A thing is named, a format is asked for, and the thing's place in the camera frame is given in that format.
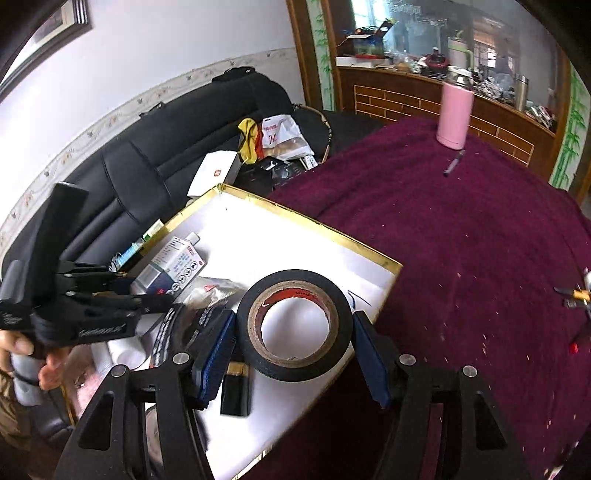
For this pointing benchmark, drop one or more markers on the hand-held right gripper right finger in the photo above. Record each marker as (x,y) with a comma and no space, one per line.
(371,364)

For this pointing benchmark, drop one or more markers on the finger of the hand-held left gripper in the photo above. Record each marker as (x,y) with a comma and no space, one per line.
(92,277)
(147,307)

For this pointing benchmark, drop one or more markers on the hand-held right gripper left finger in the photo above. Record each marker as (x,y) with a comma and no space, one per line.
(217,360)

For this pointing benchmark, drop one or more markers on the small white blue carton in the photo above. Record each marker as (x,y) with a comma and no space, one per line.
(173,263)

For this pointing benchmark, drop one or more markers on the black sachet pouch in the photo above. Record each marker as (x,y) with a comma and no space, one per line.
(217,288)

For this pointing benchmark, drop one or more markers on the black tape roll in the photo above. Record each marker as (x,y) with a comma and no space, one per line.
(295,364)

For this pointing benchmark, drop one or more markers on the white gold-rimmed box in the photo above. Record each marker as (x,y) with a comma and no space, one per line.
(300,230)

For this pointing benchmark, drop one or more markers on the person's left forearm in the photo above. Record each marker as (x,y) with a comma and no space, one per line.
(9,406)

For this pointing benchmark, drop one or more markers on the person's left hand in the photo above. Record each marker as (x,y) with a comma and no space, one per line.
(51,369)

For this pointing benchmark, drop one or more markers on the small black gold box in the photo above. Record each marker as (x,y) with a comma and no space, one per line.
(235,392)

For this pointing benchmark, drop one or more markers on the green white slim carton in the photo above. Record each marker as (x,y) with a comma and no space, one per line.
(138,244)

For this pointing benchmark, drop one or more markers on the pink packet with label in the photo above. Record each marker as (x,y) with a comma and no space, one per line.
(90,378)

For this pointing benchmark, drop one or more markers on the grey tape roll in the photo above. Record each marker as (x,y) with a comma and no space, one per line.
(154,429)

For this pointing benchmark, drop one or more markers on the white flat box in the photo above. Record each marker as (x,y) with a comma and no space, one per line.
(212,173)

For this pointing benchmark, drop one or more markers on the purple velvet tablecloth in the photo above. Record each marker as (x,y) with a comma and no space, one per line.
(461,230)

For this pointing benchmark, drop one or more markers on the black leather sofa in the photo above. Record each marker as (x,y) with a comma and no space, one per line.
(184,124)

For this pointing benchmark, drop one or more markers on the yellow cloth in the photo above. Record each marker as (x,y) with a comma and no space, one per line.
(248,138)

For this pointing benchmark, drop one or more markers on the red capped pen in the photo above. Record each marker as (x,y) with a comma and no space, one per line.
(575,348)

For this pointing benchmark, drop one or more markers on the silver black pen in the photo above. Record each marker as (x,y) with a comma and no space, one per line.
(577,302)

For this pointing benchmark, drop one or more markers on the grey pen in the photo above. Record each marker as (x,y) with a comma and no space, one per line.
(454,164)

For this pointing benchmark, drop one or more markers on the white snack bag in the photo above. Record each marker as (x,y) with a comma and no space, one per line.
(286,136)

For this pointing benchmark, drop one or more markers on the pink bottle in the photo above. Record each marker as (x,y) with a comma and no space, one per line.
(455,115)

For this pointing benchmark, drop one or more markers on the wooden brick-pattern counter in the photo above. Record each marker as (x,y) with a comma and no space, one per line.
(392,99)

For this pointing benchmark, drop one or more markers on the red black pot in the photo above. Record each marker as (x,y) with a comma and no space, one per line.
(436,62)

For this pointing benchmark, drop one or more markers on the steel thermos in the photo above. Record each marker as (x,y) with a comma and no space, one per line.
(520,92)

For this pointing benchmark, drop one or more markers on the small glass fish tank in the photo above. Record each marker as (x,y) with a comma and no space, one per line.
(369,45)

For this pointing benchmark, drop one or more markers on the white tumbler with green lid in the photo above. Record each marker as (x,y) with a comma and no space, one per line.
(459,53)

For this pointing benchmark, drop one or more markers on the framed wall picture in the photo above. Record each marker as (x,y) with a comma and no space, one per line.
(51,27)

